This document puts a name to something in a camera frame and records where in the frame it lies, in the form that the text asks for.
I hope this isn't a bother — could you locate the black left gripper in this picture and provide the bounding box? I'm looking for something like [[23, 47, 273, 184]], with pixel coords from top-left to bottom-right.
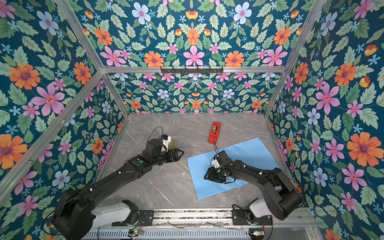
[[151, 147, 186, 167]]

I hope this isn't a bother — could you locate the green gift box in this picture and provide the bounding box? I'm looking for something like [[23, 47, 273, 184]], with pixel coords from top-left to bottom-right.
[[168, 136, 175, 150]]

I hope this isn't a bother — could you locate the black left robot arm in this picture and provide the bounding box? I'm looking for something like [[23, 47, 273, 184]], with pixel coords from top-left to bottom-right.
[[52, 139, 184, 240]]

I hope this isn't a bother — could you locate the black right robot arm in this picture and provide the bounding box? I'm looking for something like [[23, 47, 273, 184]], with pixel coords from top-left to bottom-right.
[[204, 151, 304, 223]]

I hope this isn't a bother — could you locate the red tape dispenser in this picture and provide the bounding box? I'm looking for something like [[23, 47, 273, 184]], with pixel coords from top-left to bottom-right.
[[208, 122, 221, 144]]

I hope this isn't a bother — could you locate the aluminium horizontal back bar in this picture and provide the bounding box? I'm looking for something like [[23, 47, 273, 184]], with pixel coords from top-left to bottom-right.
[[102, 66, 286, 74]]

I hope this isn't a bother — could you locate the aluminium left side bar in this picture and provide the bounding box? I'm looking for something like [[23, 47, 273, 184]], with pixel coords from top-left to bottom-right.
[[1, 71, 103, 203]]

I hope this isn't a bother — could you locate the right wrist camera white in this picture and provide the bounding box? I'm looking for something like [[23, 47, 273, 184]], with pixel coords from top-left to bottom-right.
[[211, 158, 221, 169]]

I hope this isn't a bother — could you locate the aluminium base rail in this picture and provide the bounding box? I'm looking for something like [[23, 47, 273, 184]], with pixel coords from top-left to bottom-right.
[[144, 207, 317, 229]]

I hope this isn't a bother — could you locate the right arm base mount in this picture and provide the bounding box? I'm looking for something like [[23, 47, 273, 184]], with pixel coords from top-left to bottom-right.
[[232, 199, 273, 226]]

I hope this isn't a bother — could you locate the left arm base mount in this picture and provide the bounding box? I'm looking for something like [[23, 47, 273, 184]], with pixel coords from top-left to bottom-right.
[[112, 200, 155, 227]]

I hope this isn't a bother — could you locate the black hook rail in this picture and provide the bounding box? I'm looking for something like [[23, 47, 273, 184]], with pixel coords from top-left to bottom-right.
[[160, 67, 224, 74]]

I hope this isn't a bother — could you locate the white vented cable duct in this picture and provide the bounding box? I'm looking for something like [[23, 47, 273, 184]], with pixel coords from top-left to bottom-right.
[[83, 229, 251, 240]]

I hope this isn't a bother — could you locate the aluminium corner frame post left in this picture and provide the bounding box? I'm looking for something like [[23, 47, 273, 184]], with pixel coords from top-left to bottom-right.
[[56, 1, 129, 118]]

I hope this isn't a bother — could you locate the aluminium corner frame post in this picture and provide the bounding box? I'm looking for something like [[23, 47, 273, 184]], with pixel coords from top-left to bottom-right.
[[56, 1, 129, 118], [264, 0, 327, 119]]

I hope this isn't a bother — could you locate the aluminium corner frame post right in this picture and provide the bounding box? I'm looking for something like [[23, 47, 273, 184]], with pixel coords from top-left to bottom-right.
[[264, 0, 327, 119]]

